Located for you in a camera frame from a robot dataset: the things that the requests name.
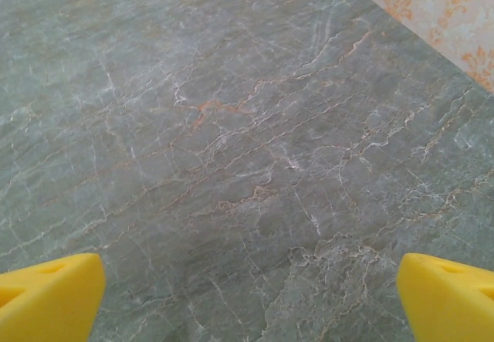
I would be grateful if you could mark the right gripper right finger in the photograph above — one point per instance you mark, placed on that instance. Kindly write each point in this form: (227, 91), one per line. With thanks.
(451, 303)

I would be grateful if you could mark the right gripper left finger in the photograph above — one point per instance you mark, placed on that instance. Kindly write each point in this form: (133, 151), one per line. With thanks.
(50, 303)

